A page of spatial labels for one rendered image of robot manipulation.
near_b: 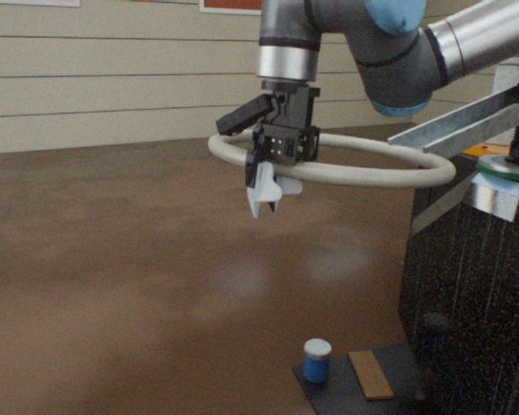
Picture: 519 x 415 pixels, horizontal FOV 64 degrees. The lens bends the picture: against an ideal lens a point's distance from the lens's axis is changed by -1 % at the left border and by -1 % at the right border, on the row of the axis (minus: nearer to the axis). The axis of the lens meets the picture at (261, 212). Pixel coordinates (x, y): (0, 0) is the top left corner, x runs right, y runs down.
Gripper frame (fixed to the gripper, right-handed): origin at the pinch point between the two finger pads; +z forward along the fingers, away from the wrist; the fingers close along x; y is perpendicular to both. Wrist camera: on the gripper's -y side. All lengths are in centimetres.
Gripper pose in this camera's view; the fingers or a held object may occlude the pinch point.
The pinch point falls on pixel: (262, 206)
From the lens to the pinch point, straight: 69.5
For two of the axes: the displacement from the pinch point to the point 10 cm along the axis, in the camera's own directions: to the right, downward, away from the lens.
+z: -0.9, 9.5, 3.1
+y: 8.2, 2.4, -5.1
